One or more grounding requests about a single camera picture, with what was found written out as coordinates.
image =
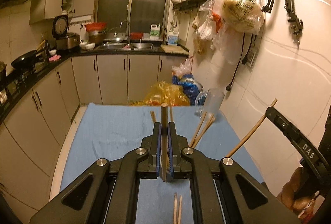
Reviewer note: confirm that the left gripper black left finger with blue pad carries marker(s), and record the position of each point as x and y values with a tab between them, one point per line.
107	191

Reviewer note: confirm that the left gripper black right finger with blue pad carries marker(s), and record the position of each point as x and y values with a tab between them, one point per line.
221	190

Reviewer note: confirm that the lower kitchen cabinets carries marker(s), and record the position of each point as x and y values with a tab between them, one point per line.
35	130

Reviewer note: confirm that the kitchen faucet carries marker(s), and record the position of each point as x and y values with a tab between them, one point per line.
126	30

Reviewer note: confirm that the person's right hand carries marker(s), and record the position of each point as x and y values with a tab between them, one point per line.
297	192

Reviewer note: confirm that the blue table cloth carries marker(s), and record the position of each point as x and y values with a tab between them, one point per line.
110	132

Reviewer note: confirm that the frosted glass mug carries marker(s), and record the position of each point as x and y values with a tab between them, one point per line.
209	102

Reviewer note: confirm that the blue plastic bag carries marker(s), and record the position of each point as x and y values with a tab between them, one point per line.
191	87

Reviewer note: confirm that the yellow plastic bag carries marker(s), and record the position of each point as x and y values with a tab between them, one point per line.
163	93

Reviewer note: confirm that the white plastic bag on floor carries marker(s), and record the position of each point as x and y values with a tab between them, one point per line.
184	68

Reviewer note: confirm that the pink cloth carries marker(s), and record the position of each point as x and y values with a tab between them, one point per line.
54	58

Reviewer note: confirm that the white bowl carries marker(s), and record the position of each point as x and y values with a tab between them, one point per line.
89	47

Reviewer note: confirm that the wooden cutting board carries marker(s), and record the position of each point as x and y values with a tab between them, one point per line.
172	49

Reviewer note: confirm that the steel pot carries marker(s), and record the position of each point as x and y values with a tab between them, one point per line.
96	37

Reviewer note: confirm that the black frying pan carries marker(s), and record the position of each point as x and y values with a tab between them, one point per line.
28	59

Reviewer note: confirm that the rice cooker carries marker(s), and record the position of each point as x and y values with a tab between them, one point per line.
64	40

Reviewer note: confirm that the glass pot lid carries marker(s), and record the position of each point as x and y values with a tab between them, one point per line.
115	35

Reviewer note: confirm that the red bowl by sink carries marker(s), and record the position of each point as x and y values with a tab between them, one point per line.
136	35

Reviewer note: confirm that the white jug blue label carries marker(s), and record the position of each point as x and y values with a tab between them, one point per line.
173	38

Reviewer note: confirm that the red basin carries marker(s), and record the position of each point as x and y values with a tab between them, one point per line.
95	26

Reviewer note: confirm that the hanging bag with bread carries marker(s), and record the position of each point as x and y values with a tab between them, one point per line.
243	15

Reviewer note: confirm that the white detergent jug green label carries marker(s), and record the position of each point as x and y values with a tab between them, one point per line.
155	31

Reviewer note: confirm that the black wall shelf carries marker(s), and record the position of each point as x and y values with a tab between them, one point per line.
187	5

